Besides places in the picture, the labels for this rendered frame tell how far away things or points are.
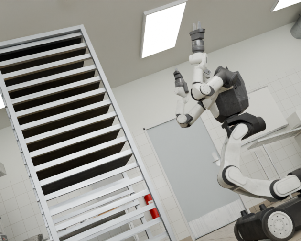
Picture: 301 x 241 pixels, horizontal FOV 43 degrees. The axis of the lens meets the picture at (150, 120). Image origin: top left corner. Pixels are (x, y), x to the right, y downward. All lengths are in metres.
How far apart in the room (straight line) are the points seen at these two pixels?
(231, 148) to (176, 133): 4.08
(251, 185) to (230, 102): 0.61
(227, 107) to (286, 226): 0.91
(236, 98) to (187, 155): 3.95
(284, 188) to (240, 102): 0.68
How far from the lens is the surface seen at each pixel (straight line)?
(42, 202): 2.22
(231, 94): 2.85
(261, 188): 2.79
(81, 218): 2.24
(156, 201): 2.30
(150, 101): 6.91
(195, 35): 2.73
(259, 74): 7.58
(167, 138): 6.75
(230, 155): 2.76
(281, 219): 2.57
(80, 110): 2.43
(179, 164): 6.66
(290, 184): 2.83
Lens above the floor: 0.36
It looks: 15 degrees up
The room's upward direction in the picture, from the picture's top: 24 degrees counter-clockwise
